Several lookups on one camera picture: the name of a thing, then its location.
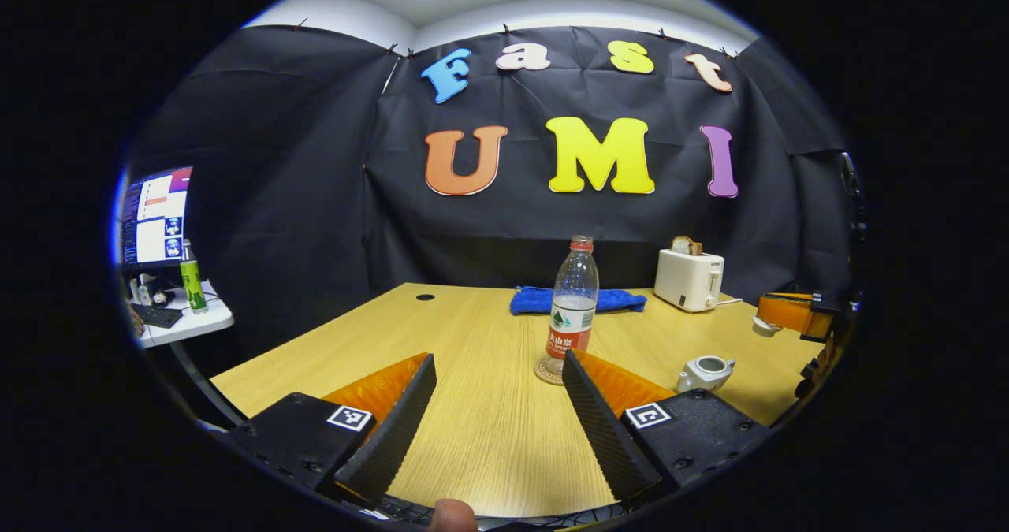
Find green bottle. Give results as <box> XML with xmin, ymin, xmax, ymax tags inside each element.
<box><xmin>180</xmin><ymin>239</ymin><xmax>209</xmax><ymax>314</ymax></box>

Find white floral teacup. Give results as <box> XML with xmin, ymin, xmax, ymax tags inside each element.
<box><xmin>676</xmin><ymin>355</ymin><xmax>737</xmax><ymax>393</ymax></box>

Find computer monitor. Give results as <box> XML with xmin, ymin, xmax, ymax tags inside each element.
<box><xmin>120</xmin><ymin>166</ymin><xmax>194</xmax><ymax>269</ymax></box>

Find white toaster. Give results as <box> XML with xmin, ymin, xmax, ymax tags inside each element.
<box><xmin>654</xmin><ymin>248</ymin><xmax>724</xmax><ymax>313</ymax></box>

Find round wooden coaster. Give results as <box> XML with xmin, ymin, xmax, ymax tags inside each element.
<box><xmin>534</xmin><ymin>356</ymin><xmax>584</xmax><ymax>386</ymax></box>

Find clear plastic water bottle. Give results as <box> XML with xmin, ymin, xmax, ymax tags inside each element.
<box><xmin>546</xmin><ymin>235</ymin><xmax>600</xmax><ymax>377</ymax></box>

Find white side table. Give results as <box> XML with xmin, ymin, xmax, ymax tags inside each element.
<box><xmin>130</xmin><ymin>280</ymin><xmax>235</xmax><ymax>349</ymax></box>

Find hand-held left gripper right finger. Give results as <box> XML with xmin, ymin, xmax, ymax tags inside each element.
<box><xmin>561</xmin><ymin>349</ymin><xmax>772</xmax><ymax>505</ymax></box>

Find blue towel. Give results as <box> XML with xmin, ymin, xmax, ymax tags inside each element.
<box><xmin>509</xmin><ymin>286</ymin><xmax>648</xmax><ymax>316</ymax></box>

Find black keyboard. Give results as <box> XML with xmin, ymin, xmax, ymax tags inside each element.
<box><xmin>130</xmin><ymin>303</ymin><xmax>184</xmax><ymax>329</ymax></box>

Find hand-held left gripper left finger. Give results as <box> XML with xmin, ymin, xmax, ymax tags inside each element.
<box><xmin>227</xmin><ymin>352</ymin><xmax>438</xmax><ymax>509</ymax></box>

